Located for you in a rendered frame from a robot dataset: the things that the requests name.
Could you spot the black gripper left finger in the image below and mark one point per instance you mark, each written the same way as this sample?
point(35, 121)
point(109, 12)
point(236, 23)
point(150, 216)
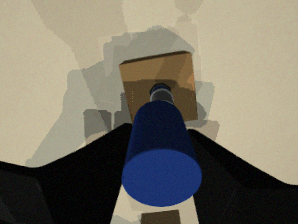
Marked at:
point(81, 188)

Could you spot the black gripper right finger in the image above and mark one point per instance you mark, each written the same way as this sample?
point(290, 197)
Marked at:
point(235, 192)

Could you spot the dark blue marker cap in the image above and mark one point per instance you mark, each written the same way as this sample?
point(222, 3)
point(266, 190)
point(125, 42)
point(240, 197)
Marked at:
point(161, 167)

